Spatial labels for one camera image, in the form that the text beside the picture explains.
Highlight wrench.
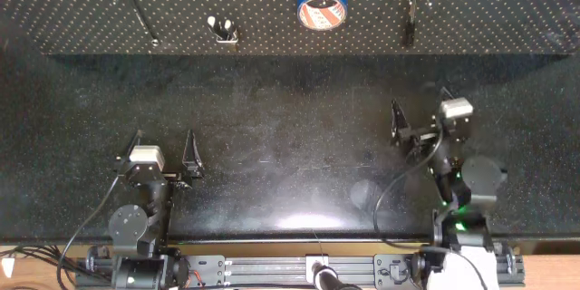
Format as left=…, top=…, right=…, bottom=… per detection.
left=115, top=0, right=161, bottom=46

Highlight pliers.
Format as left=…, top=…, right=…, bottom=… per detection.
left=206, top=14, right=239, bottom=42

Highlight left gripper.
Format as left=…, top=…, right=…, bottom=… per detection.
left=115, top=128, right=205, bottom=188

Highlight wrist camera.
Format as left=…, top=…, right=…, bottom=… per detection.
left=129, top=144, right=166, bottom=168
left=439, top=97, right=475, bottom=121

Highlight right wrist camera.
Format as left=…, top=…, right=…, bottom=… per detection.
left=439, top=97, right=475, bottom=121

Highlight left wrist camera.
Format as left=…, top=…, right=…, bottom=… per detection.
left=129, top=144, right=166, bottom=168

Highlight black pegboard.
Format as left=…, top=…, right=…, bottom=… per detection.
left=0, top=0, right=580, bottom=55

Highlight mounting rail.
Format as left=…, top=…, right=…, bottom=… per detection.
left=74, top=253, right=527, bottom=290

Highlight hammer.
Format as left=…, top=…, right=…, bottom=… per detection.
left=396, top=0, right=437, bottom=49

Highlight black wire bundle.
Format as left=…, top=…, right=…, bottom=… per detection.
left=0, top=243, right=87, bottom=282

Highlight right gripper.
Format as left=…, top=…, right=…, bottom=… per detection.
left=391, top=85, right=473, bottom=149

